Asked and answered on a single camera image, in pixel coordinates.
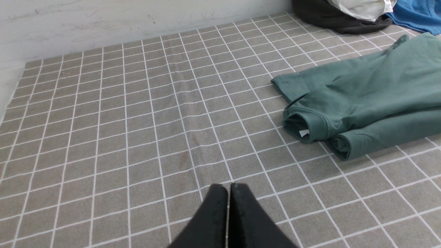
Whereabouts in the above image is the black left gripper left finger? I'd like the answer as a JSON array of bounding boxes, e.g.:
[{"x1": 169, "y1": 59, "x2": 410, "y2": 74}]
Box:
[{"x1": 169, "y1": 184, "x2": 228, "y2": 248}]

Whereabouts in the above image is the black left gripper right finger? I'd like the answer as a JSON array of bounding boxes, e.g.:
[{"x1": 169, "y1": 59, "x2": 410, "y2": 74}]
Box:
[{"x1": 227, "y1": 183, "x2": 298, "y2": 248}]

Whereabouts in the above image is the green long-sleeved shirt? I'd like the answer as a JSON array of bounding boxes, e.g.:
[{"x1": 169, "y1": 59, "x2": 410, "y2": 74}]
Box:
[{"x1": 271, "y1": 33, "x2": 441, "y2": 161}]

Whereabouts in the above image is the white crumpled shirt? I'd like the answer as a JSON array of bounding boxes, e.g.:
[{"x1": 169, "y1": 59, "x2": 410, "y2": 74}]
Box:
[{"x1": 327, "y1": 0, "x2": 397, "y2": 22}]

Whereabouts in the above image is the blue t-shirt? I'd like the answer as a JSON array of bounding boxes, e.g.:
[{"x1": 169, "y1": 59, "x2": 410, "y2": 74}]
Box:
[{"x1": 386, "y1": 0, "x2": 441, "y2": 35}]

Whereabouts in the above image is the grey checkered tablecloth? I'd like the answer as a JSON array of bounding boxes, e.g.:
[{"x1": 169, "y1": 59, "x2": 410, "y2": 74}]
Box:
[{"x1": 0, "y1": 13, "x2": 441, "y2": 248}]

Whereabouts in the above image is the black garment in pile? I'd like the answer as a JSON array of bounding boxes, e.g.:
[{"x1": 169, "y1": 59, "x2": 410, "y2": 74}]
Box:
[{"x1": 292, "y1": 0, "x2": 393, "y2": 35}]

